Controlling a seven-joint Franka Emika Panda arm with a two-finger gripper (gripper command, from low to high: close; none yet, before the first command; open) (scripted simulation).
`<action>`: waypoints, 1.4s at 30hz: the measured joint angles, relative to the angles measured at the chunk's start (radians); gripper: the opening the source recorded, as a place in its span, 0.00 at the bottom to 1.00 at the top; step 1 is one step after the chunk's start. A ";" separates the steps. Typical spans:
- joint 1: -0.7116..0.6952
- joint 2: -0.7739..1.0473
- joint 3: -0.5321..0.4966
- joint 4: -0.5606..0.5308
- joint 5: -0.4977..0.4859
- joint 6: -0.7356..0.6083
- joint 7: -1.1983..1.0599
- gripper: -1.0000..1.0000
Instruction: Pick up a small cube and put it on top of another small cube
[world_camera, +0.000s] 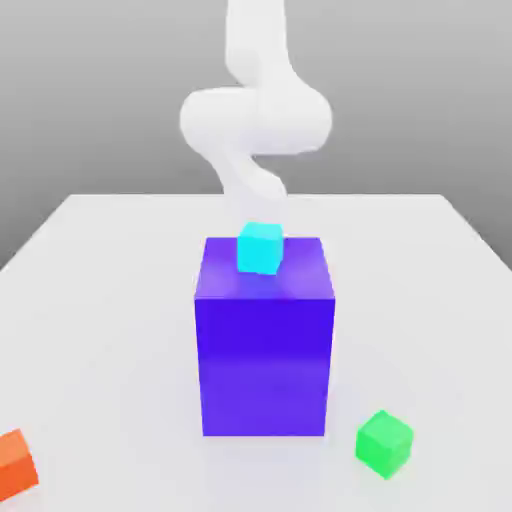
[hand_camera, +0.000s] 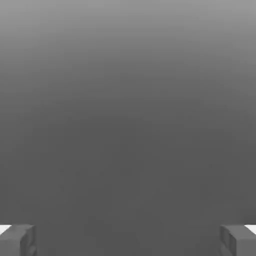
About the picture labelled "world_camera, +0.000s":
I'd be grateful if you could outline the small cyan cube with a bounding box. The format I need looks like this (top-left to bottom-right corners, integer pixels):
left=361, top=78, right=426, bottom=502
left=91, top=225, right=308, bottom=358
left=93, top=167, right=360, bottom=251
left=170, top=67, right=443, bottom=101
left=236, top=221, right=285, bottom=277

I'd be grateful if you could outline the small green cube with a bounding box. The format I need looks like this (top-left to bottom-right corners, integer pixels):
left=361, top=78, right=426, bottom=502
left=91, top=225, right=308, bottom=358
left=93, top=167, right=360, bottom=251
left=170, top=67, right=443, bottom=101
left=354, top=409, right=415, bottom=481

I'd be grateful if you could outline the small orange cube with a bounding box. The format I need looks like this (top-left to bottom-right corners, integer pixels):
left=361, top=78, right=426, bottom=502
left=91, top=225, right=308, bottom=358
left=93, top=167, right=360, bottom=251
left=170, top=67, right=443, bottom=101
left=0, top=427, right=40, bottom=504

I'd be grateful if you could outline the large purple box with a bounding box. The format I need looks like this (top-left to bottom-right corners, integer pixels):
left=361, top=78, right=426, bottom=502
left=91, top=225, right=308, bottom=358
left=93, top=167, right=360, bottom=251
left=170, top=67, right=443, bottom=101
left=193, top=236, right=336, bottom=438

